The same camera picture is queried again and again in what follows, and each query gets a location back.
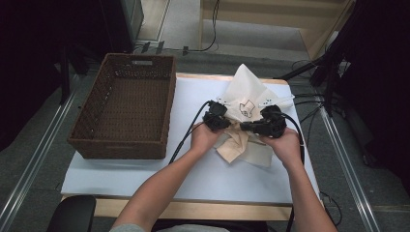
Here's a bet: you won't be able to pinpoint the wooden platform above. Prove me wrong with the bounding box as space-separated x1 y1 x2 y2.
197 0 357 62

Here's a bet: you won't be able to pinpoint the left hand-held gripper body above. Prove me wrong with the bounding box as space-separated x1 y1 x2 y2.
202 96 232 131

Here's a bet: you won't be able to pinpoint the cream garment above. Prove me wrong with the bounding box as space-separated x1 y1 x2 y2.
215 124 251 164

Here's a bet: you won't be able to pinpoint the hand-held gripper cable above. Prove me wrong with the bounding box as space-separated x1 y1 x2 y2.
167 101 211 165
279 111 307 232

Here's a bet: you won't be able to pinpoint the black hanging cable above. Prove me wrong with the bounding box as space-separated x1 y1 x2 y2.
188 0 221 53

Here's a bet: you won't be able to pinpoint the brown wicker basket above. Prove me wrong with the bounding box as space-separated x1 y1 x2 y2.
66 52 178 160

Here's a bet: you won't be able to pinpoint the left hand-held gripper cable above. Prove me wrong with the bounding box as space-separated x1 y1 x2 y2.
167 101 211 165

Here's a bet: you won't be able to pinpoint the white cloth bag with print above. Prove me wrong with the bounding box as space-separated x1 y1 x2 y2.
215 63 290 169

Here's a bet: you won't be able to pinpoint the black metal stand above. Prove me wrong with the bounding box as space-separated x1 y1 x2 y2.
273 44 347 118

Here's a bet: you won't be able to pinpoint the metal floor rail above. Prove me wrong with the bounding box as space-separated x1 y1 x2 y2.
0 91 80 228
318 105 383 232

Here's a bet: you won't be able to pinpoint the person's right hand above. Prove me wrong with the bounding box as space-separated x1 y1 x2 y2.
258 127 303 169

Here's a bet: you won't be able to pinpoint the wooden table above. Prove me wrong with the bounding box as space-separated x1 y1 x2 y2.
61 72 327 222

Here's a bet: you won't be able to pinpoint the white table cover sheet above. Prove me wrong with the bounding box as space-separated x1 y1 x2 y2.
60 76 322 206

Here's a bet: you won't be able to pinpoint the black floor cables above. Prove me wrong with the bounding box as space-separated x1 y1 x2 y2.
290 59 327 125

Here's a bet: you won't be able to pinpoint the thin black floor cable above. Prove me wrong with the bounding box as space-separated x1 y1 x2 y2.
319 190 343 227

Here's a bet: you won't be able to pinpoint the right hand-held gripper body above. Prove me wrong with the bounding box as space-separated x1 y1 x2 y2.
254 94 295 139

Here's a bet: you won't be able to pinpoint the person's grey shirt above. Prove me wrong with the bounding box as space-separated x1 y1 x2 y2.
108 222 234 232

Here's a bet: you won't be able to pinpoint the dark cabinet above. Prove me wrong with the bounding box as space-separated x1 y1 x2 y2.
99 0 145 55

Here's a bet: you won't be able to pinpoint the person's left hand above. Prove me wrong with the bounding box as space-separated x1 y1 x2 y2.
190 121 224 156

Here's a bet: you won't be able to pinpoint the black chair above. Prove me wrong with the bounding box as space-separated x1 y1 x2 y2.
45 193 98 232

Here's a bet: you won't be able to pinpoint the right hand-held gripper cable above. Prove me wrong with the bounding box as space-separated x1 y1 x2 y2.
279 111 307 232

